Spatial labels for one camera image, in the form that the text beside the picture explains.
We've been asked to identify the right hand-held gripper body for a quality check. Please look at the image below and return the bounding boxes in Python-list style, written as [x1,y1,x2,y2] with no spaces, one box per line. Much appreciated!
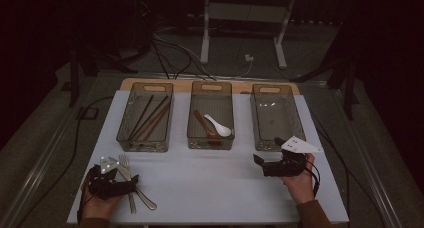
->
[261,135,324,178]

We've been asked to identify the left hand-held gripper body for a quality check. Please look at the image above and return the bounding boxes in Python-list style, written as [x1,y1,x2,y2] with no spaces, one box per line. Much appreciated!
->
[87,156,132,201]

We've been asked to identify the smoky clear plastic bin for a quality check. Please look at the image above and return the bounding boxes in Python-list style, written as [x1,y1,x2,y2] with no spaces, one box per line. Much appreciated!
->
[116,82,174,153]
[250,83,307,153]
[186,80,236,151]

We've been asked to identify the metal knife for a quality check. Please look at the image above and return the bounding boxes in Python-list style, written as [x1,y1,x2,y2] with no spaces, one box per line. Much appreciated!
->
[108,156,158,211]

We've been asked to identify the white ceramic spoon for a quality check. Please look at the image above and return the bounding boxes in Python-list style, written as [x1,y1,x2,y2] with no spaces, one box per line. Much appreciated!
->
[203,113,233,138]

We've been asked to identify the brown wooden chopstick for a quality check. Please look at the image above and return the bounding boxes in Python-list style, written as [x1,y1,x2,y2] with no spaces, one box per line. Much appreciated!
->
[137,101,172,142]
[143,104,172,142]

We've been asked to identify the black chopstick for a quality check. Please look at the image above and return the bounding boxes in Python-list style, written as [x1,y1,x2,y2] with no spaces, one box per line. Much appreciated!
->
[131,95,169,141]
[128,94,155,141]

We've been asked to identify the brown wooden spoon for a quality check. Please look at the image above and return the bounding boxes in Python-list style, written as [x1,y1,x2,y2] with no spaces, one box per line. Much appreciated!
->
[193,109,223,147]

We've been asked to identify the person's left hand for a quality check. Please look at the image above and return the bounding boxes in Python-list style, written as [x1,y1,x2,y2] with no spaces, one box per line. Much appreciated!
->
[81,184,124,221]

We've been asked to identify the person's right hand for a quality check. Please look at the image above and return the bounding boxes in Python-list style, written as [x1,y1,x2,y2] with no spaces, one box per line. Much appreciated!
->
[280,152,318,206]

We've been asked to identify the white table mat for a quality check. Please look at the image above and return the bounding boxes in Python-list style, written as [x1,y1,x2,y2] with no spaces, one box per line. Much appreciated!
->
[66,89,350,226]

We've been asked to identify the black floor box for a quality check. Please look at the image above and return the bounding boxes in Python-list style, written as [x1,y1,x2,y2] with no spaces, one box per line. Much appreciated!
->
[78,106,100,120]

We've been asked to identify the black tripod stand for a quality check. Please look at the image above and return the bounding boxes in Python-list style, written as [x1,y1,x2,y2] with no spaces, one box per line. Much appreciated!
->
[289,21,360,121]
[68,41,138,108]

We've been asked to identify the white metal stand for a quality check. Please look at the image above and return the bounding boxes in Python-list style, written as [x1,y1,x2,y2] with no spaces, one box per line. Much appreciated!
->
[199,0,298,70]

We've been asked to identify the left hand-held gripper black cable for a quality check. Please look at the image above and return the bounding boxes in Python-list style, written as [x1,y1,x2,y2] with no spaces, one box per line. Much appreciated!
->
[76,167,98,223]

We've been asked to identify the hand-held gripper black cable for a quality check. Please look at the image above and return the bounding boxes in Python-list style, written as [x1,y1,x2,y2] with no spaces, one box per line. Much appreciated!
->
[76,167,98,223]
[304,163,322,198]

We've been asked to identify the right hand-held gripper black cable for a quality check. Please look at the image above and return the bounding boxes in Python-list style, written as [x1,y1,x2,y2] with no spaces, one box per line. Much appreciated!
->
[304,163,322,198]

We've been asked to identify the black floor cable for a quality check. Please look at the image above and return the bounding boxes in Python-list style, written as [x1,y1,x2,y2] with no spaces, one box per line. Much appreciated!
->
[151,37,194,81]
[13,96,114,228]

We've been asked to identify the metal floor rail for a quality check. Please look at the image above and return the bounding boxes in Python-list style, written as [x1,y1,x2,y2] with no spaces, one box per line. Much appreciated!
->
[0,84,88,228]
[328,87,406,228]

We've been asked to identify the white floor cable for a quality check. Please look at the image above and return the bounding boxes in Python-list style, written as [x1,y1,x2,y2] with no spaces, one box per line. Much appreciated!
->
[153,27,254,80]

